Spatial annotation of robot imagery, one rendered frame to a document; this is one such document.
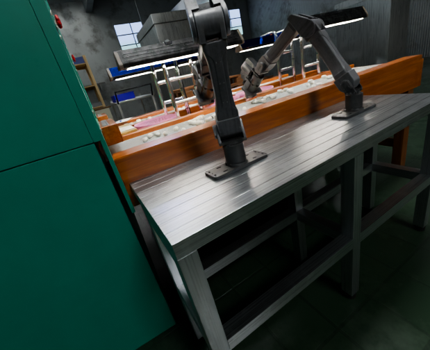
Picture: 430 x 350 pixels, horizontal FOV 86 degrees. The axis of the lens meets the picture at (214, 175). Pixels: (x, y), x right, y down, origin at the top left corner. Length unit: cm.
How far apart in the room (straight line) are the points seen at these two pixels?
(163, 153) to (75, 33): 993
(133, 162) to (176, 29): 538
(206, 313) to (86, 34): 1043
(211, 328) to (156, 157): 54
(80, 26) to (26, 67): 997
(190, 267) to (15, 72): 62
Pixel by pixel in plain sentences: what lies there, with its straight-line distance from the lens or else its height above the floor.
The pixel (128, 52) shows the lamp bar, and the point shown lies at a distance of 115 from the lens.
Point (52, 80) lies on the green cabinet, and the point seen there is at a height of 102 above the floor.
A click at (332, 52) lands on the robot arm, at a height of 91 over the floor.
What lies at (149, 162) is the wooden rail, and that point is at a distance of 84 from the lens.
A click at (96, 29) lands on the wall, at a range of 1076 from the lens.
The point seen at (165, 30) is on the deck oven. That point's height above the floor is 198.
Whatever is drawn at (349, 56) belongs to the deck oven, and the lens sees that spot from 795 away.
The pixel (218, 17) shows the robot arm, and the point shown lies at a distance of 63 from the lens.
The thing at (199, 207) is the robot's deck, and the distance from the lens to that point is 55.
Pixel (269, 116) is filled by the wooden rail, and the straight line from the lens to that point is 105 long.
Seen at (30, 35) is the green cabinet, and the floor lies 112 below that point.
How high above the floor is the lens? 95
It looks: 23 degrees down
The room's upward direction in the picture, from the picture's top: 14 degrees counter-clockwise
